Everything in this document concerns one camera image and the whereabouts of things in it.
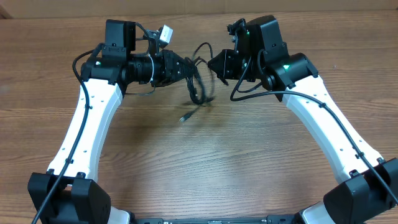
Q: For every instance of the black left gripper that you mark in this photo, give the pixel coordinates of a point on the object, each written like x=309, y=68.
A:
x=166, y=66

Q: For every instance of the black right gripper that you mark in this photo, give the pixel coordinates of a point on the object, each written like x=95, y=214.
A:
x=234, y=64

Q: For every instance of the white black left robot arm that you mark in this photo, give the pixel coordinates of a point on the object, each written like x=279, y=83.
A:
x=68, y=192

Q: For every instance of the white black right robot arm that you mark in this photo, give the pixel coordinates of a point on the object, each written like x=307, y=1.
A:
x=367, y=183

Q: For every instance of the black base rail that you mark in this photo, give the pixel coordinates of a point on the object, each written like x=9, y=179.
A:
x=217, y=220

